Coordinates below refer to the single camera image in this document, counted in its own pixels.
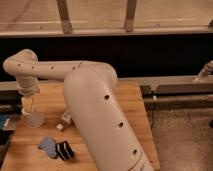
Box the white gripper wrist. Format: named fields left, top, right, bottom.
left=17, top=81, right=40, bottom=113

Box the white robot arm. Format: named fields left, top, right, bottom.
left=3, top=49, right=154, bottom=171

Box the black striped eraser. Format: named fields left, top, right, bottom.
left=56, top=141, right=74, bottom=161

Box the white tube with label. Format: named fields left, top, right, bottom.
left=56, top=111, right=72, bottom=131

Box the blue cloth piece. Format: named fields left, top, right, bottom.
left=37, top=136, right=58, bottom=159

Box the wooden table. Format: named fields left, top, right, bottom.
left=1, top=82, right=160, bottom=171

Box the black cable on floor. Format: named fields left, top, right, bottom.
left=149, top=103, right=158, bottom=131

